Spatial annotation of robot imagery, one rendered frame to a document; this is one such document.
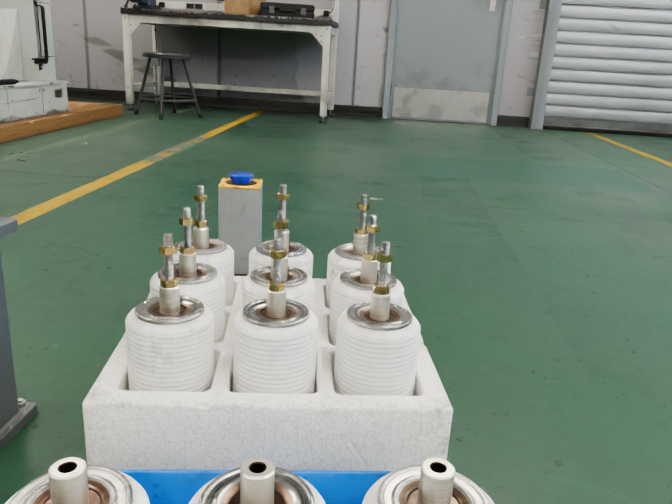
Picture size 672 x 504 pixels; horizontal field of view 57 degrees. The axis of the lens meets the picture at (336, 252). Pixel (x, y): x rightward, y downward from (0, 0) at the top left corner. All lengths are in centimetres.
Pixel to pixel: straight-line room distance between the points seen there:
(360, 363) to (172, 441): 22
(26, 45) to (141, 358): 364
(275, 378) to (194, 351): 9
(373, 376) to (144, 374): 25
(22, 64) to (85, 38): 204
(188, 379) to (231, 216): 42
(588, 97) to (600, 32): 52
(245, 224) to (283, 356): 43
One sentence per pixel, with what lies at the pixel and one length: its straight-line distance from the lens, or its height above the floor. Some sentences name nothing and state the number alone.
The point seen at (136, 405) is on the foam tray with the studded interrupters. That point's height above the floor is 18.
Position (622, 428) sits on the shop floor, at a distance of 111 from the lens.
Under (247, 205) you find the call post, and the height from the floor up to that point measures 28.
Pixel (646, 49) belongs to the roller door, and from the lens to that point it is 595.
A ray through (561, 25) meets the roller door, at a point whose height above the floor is 84.
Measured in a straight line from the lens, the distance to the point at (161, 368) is 70.
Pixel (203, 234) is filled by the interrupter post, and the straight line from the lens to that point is 92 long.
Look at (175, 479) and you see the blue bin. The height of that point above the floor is 11.
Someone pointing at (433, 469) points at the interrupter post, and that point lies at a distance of 44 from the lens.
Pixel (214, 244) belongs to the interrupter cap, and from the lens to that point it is 94.
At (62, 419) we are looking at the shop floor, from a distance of 103.
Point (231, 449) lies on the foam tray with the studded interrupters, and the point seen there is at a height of 13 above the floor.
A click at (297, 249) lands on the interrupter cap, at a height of 25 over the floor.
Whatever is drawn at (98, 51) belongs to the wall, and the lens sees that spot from 620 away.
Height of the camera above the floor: 54
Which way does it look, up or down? 18 degrees down
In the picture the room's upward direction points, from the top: 3 degrees clockwise
